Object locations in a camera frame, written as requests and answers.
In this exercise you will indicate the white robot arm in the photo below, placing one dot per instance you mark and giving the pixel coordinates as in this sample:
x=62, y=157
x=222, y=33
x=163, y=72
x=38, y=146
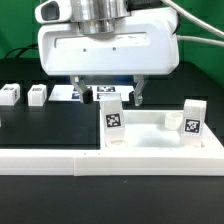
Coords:
x=105, y=37

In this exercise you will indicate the white square tabletop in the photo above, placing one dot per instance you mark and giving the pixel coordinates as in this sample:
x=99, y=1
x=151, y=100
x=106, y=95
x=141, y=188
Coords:
x=147, y=129

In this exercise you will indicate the white L-shaped obstacle fence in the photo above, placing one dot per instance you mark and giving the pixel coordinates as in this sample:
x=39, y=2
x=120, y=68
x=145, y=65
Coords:
x=104, y=162

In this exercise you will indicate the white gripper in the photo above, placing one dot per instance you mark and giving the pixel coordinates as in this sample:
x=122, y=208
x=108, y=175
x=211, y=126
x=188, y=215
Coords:
x=104, y=37

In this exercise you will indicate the white sheet with AprilTags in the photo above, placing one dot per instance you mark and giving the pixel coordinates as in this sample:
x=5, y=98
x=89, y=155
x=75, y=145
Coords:
x=69, y=93

